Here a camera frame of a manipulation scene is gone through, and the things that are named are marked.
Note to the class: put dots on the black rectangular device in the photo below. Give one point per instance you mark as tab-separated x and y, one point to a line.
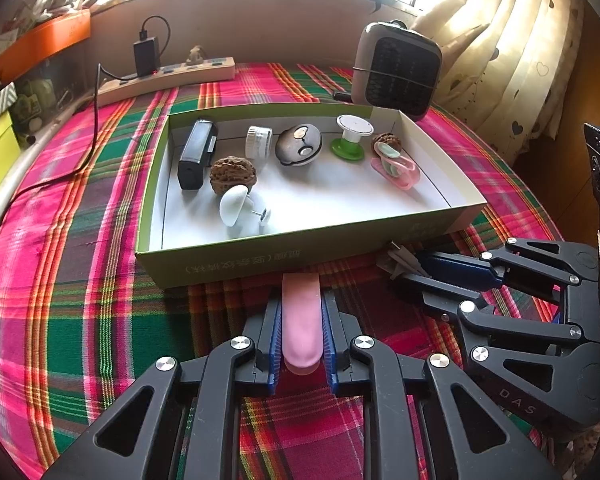
197	154

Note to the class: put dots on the cream heart curtain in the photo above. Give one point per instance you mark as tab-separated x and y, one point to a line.
506	65

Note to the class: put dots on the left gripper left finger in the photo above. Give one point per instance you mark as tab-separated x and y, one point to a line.
181	419

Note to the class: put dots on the plaid pink green tablecloth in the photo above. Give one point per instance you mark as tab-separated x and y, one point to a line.
79	317

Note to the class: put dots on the green white spool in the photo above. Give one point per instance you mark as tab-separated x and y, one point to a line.
354	129

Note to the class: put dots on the orange tray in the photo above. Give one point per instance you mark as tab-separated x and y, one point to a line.
43	42

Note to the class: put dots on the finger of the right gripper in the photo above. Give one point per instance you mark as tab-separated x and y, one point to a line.
443	301
540	268

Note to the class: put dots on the small beige plug figurine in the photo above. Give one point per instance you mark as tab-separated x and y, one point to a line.
196	56

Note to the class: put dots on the grey black space heater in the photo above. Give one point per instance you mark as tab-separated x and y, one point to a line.
395	68

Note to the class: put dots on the long pink clip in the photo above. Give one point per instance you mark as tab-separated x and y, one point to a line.
302	334

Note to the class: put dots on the white mushroom knob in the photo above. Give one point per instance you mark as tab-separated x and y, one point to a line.
237	200

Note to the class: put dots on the black charger adapter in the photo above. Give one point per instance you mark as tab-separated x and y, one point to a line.
146	55

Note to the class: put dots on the small white jar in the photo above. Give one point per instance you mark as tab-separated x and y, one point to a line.
258	143

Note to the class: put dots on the large brown walnut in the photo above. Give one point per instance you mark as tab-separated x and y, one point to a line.
230	171

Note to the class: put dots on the small brown walnut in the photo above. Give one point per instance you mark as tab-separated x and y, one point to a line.
387	138

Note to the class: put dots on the beige power strip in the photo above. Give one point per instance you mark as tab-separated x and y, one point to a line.
167	77

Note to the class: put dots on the green white cardboard tray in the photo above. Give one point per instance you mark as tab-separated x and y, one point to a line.
293	216

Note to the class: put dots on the black round button device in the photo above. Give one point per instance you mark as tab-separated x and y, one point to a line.
298	145

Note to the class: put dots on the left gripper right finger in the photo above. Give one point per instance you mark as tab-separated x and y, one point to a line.
423	418

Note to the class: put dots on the short pink clip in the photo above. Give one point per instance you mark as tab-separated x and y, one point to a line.
395	166

